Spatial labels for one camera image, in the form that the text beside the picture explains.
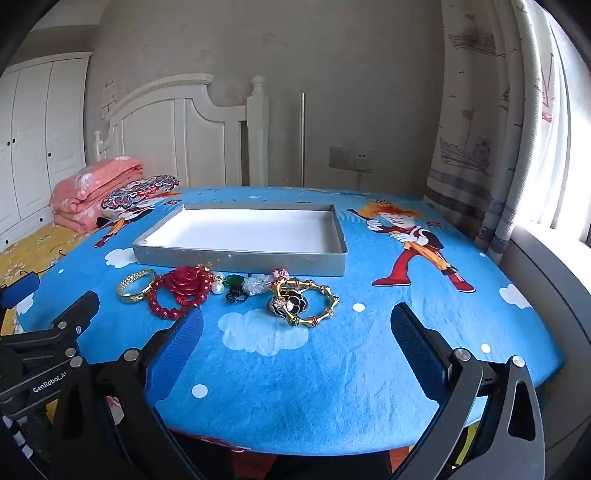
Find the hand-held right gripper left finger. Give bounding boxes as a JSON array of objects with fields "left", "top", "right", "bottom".
[{"left": 55, "top": 305, "right": 206, "bottom": 480}]

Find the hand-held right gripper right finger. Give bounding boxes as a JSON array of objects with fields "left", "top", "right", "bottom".
[{"left": 390, "top": 302, "right": 546, "bottom": 480}]

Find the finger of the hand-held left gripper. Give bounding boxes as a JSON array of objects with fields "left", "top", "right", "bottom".
[
  {"left": 0, "top": 274, "right": 41, "bottom": 311},
  {"left": 50, "top": 291, "right": 101, "bottom": 341}
]

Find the red bead bracelet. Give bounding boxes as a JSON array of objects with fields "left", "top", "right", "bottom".
[{"left": 147, "top": 272, "right": 206, "bottom": 321}]

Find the gold bangle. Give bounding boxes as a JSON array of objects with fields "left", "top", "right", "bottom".
[{"left": 116, "top": 269, "right": 158, "bottom": 304}]

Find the red rose ornament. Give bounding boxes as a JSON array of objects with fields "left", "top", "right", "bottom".
[{"left": 163, "top": 265, "right": 214, "bottom": 301}]

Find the gold bamboo bracelet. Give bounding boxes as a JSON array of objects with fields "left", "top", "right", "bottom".
[{"left": 270, "top": 277, "right": 341, "bottom": 328}]

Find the pale jade pendant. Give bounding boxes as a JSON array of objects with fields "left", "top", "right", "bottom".
[{"left": 243, "top": 268, "right": 291, "bottom": 296}]

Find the grey cardboard box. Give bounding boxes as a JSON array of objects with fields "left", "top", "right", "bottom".
[{"left": 131, "top": 203, "right": 348, "bottom": 278}]

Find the gold flower ring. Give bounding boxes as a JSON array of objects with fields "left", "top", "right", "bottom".
[{"left": 269, "top": 290, "right": 309, "bottom": 320}]

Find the green pendant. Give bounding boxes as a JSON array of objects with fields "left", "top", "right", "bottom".
[{"left": 224, "top": 274, "right": 250, "bottom": 305}]

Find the blue cartoon tablecloth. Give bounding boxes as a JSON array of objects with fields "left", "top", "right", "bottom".
[{"left": 14, "top": 186, "right": 566, "bottom": 450}]

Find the folded pink quilt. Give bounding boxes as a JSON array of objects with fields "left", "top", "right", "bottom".
[{"left": 50, "top": 157, "right": 145, "bottom": 230}]

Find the patterned pillow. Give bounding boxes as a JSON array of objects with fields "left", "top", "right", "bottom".
[{"left": 100, "top": 174, "right": 182, "bottom": 215}]

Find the white wardrobe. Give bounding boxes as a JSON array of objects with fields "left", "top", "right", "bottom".
[{"left": 0, "top": 52, "right": 93, "bottom": 252}]

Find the white bed headboard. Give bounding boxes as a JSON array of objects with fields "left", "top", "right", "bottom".
[{"left": 95, "top": 75, "right": 271, "bottom": 188}]

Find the metal pole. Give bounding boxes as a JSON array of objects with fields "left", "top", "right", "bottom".
[{"left": 299, "top": 92, "right": 306, "bottom": 188}]

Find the ship print curtain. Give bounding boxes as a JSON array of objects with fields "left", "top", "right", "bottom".
[{"left": 425, "top": 0, "right": 555, "bottom": 266}]

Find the sheer white curtain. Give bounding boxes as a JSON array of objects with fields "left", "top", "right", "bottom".
[{"left": 512, "top": 0, "right": 591, "bottom": 245}]

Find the wall socket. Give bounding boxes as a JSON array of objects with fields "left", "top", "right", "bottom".
[{"left": 348, "top": 148, "right": 375, "bottom": 174}]

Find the white wall sticker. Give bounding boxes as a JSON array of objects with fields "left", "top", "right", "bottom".
[{"left": 100, "top": 78, "right": 118, "bottom": 121}]

